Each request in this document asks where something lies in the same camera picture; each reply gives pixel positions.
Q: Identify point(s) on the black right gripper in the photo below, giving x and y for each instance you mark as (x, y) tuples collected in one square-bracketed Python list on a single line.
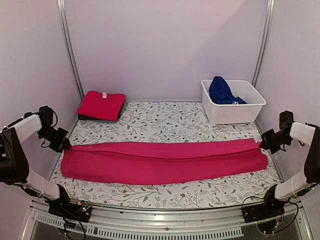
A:
[(265, 144)]

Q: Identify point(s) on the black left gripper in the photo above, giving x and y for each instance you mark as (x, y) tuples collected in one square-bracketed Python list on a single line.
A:
[(59, 147)]

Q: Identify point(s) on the magenta t-shirt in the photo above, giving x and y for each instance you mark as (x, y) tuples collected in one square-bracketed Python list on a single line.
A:
[(101, 105)]

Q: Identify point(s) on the pink garment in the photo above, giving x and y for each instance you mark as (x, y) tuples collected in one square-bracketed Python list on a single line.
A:
[(151, 163)]

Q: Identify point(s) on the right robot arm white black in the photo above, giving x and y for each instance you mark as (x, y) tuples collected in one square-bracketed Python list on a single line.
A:
[(304, 155)]

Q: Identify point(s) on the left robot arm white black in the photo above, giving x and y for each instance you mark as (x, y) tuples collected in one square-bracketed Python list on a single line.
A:
[(15, 169)]

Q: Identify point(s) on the white plastic laundry bin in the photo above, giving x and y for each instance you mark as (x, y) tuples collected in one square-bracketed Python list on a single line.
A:
[(222, 114)]

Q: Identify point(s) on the black pinstriped folded shirt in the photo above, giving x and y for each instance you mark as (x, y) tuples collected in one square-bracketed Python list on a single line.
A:
[(88, 118)]

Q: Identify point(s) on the grey folded garment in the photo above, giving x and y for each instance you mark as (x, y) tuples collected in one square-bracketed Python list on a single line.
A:
[(123, 108)]

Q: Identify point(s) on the blue garment in bin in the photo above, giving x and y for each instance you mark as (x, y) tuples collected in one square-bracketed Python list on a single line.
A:
[(221, 94)]

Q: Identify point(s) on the floral patterned table cloth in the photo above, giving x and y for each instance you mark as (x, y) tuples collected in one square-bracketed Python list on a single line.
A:
[(168, 122)]

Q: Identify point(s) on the aluminium front rail base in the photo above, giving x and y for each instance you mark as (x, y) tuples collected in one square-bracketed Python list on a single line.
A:
[(124, 223)]

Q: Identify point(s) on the aluminium frame post left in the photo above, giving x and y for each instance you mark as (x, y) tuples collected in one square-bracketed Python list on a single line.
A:
[(61, 7)]

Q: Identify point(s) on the aluminium frame post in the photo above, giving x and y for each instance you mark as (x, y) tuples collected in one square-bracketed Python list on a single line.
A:
[(264, 41), (61, 7)]

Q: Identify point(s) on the aluminium frame post right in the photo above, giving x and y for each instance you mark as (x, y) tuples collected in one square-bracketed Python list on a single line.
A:
[(264, 41)]

